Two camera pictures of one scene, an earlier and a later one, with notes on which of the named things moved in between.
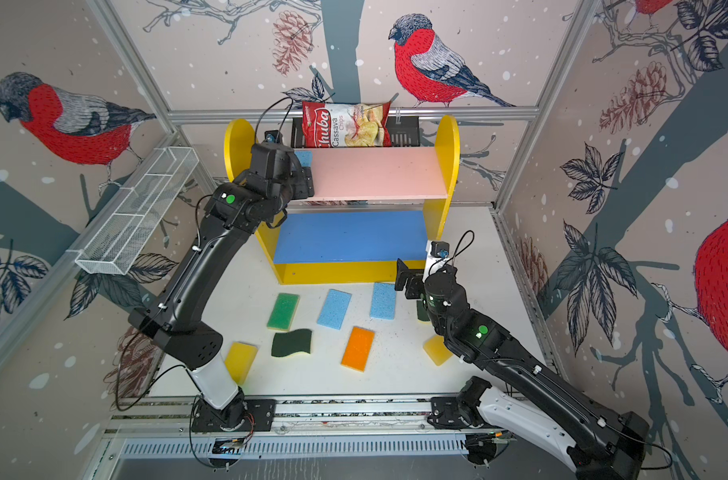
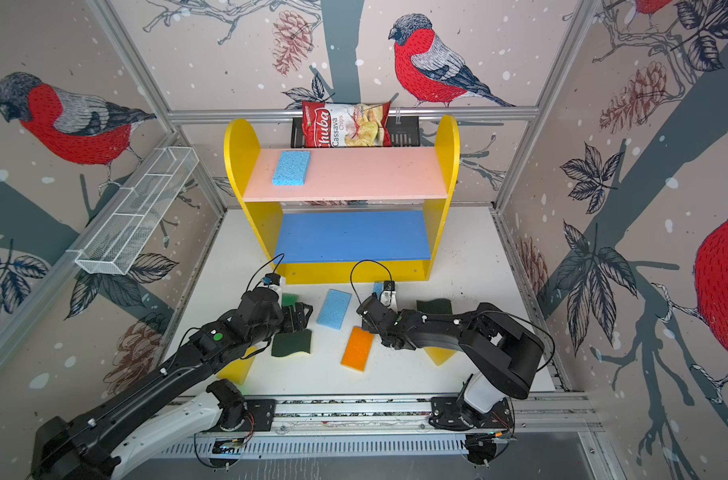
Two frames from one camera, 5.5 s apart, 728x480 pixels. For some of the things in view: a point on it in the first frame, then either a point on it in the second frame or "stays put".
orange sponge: (357, 349) stays put
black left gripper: (304, 180) -> (292, 323)
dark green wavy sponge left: (291, 342) stays put
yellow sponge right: (436, 350) stays put
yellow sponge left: (239, 360) stays put
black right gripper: (403, 277) -> (401, 313)
